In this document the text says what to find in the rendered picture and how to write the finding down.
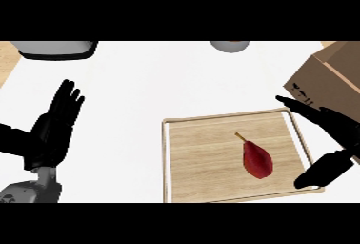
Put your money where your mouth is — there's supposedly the red pear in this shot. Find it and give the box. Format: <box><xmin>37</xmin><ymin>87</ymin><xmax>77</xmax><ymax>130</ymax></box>
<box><xmin>233</xmin><ymin>132</ymin><xmax>275</xmax><ymax>180</ymax></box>

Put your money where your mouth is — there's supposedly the brown cardboard box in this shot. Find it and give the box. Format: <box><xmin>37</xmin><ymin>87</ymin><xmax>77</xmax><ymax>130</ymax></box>
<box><xmin>284</xmin><ymin>41</ymin><xmax>360</xmax><ymax>166</ymax></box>

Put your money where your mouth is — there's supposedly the wooden tray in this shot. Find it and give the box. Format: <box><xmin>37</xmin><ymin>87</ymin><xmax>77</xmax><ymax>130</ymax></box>
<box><xmin>163</xmin><ymin>107</ymin><xmax>326</xmax><ymax>204</ymax></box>

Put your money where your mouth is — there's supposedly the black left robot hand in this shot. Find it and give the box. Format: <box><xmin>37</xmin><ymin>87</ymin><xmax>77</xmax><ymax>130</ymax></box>
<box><xmin>0</xmin><ymin>78</ymin><xmax>87</xmax><ymax>172</ymax></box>

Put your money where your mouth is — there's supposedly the pale wooden board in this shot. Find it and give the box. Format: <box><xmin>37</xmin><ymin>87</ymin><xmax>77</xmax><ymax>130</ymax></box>
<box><xmin>0</xmin><ymin>41</ymin><xmax>21</xmax><ymax>89</ymax></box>

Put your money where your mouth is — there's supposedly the grey round object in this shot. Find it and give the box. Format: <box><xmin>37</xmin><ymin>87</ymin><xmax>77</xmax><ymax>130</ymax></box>
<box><xmin>208</xmin><ymin>41</ymin><xmax>253</xmax><ymax>54</ymax></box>

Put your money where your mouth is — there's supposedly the grey appliance with black rim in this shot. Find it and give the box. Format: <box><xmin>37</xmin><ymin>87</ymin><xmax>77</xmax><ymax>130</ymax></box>
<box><xmin>11</xmin><ymin>41</ymin><xmax>101</xmax><ymax>61</ymax></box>

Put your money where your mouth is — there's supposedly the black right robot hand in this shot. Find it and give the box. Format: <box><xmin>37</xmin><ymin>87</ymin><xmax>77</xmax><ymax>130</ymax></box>
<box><xmin>275</xmin><ymin>94</ymin><xmax>360</xmax><ymax>190</ymax></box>

